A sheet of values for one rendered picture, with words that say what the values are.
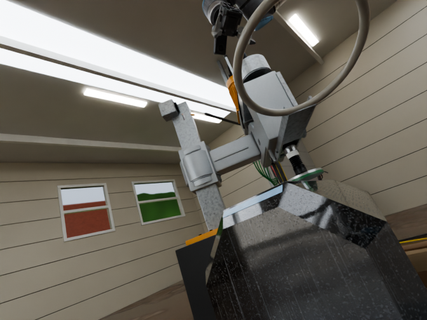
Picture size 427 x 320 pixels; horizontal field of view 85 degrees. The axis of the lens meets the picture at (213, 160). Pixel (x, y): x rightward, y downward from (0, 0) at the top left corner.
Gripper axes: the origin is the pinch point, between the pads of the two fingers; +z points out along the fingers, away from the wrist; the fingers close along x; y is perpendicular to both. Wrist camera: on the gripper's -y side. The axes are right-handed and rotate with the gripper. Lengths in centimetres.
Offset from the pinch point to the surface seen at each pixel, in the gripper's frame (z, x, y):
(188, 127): -97, 19, -111
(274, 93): -34, 49, -35
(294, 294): 66, 17, -53
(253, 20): 7.3, 0.6, 9.0
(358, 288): 71, 26, -37
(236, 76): 7.3, 0.8, -8.5
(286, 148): -7, 53, -54
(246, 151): -55, 62, -103
